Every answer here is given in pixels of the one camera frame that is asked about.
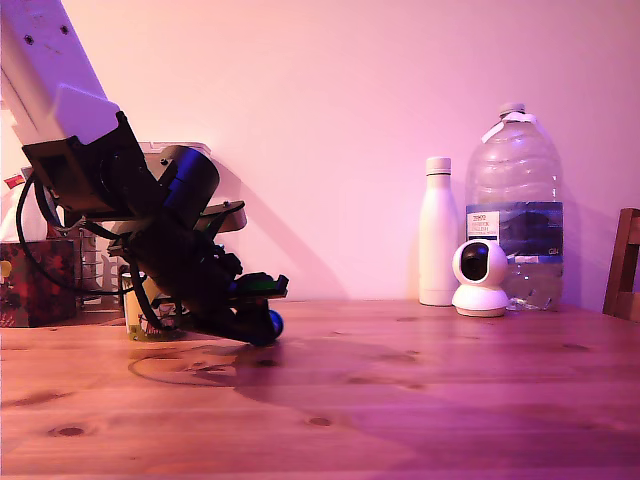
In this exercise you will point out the blue coffee capsule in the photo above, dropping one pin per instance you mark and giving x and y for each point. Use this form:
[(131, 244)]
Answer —
[(277, 325)]

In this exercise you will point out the white insulated bottle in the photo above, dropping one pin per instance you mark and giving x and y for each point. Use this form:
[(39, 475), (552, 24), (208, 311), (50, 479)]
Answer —
[(439, 235)]

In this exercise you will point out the dark floral tissue box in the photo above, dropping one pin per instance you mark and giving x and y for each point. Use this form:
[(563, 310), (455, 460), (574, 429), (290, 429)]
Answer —
[(35, 300)]

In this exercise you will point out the white tissue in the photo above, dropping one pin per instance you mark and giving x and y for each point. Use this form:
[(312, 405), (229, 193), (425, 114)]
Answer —
[(7, 220)]

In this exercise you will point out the red and white packet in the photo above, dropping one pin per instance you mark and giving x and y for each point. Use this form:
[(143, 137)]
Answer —
[(14, 182)]

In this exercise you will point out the large clear water bottle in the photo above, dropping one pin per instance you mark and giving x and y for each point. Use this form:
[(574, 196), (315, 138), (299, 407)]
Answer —
[(515, 175)]

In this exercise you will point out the wooden chair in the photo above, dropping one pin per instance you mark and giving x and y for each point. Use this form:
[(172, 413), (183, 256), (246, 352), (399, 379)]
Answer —
[(625, 270)]

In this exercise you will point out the small white round camera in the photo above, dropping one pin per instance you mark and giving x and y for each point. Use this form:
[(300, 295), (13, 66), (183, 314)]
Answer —
[(480, 295)]

